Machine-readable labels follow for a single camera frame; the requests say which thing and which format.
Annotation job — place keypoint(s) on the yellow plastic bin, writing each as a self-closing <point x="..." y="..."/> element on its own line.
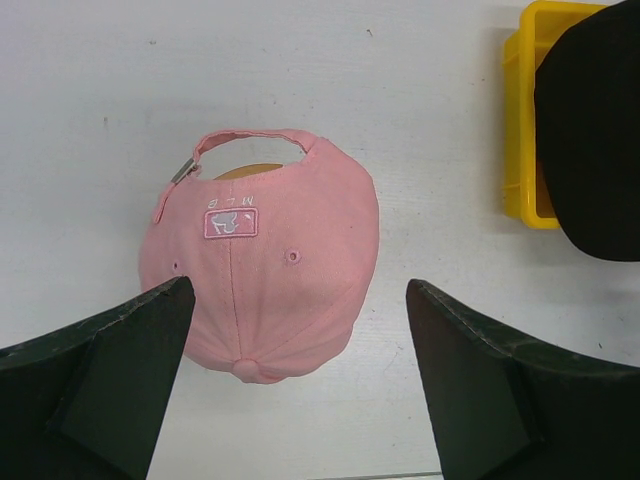
<point x="541" y="24"/>

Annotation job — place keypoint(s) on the black Yankees baseball cap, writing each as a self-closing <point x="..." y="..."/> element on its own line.
<point x="587" y="132"/>

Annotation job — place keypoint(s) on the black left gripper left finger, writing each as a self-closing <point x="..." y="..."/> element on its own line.
<point x="87" y="401"/>

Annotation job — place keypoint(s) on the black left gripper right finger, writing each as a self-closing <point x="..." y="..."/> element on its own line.
<point x="506" y="405"/>

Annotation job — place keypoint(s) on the pink baseball cap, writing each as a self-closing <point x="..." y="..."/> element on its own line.
<point x="280" y="261"/>

